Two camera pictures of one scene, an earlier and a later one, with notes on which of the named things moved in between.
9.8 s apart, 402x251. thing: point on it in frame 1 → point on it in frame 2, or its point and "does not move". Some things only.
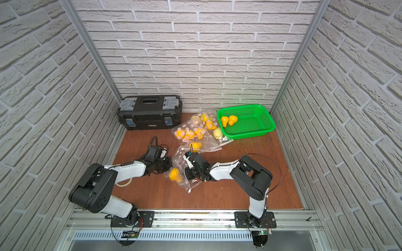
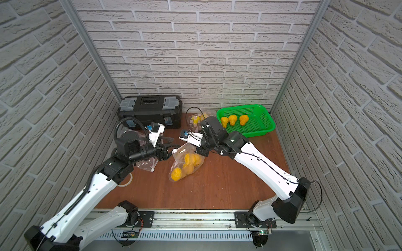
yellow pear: x=175 y=175 → x=243 y=119
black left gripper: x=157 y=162 → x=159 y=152
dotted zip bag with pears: x=176 y=171 → x=149 y=164
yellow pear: x=232 y=120 does not move
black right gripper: x=188 y=175 → x=201 y=151
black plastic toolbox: x=140 y=112 does not move
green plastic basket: x=253 y=121 does not move
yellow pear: x=224 y=120 does not move
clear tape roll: x=122 y=185 does not move
